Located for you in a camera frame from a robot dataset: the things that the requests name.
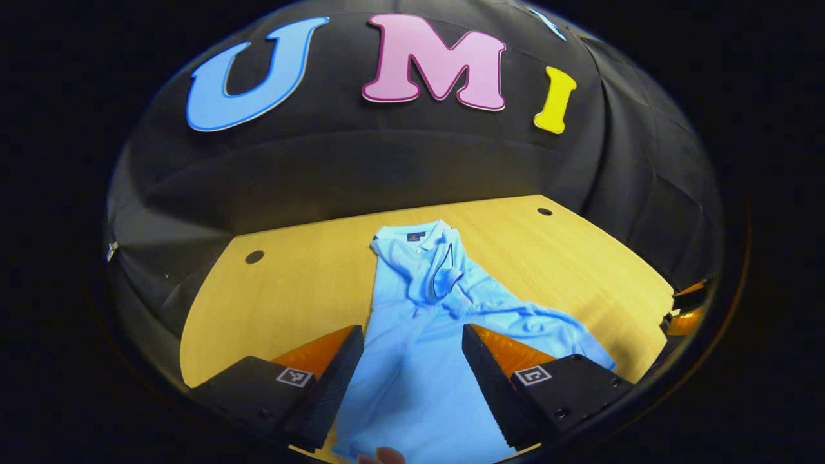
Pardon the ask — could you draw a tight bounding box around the black backdrop cloth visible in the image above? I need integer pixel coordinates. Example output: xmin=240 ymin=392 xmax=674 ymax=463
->
xmin=103 ymin=0 xmax=723 ymax=387

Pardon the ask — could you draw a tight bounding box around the light blue T-shirt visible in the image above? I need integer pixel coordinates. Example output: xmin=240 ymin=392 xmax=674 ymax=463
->
xmin=330 ymin=220 xmax=616 ymax=464

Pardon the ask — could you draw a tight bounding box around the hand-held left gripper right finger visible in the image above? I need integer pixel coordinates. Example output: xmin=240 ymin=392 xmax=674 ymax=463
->
xmin=461 ymin=324 xmax=636 ymax=452

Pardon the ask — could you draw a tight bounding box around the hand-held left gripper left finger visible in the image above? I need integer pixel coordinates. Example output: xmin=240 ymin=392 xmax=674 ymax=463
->
xmin=188 ymin=324 xmax=365 ymax=453

